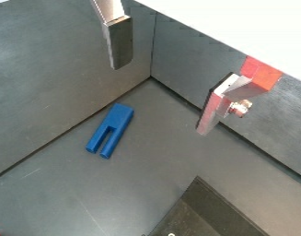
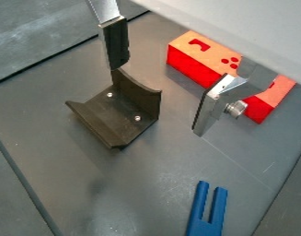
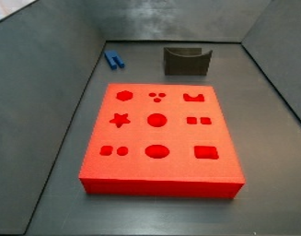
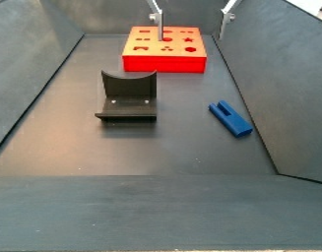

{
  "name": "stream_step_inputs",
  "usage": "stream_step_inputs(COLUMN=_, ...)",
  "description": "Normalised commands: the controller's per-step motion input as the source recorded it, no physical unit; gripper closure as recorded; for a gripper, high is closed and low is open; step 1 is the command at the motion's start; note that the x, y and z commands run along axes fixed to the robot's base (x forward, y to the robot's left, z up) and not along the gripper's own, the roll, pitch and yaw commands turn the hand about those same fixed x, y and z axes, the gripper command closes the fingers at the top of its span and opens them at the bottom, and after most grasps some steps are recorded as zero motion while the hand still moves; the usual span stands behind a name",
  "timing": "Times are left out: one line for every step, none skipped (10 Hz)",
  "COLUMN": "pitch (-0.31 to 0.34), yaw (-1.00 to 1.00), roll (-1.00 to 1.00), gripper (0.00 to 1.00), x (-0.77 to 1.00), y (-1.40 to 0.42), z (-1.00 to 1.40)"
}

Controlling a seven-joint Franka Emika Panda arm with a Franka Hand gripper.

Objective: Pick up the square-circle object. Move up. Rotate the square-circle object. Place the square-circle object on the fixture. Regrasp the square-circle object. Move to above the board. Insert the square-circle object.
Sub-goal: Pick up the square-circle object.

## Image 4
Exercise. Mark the black curved fixture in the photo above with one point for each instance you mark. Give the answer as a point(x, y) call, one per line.
point(130, 97)

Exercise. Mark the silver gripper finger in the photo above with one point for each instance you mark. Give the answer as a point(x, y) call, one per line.
point(228, 15)
point(155, 16)

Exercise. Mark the red foam shape board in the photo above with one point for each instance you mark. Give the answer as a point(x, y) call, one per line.
point(177, 54)

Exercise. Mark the blue square-circle object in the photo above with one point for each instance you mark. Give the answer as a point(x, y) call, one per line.
point(230, 119)

